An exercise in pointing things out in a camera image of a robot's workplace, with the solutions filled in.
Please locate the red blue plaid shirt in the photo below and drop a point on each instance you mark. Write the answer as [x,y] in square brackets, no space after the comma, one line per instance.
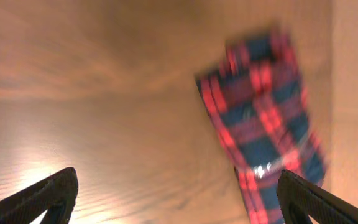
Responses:
[256,101]

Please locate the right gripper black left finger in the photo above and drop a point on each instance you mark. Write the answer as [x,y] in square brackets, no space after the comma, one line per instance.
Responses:
[55,196]

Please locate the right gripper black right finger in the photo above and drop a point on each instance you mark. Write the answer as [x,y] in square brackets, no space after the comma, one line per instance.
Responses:
[301,202]

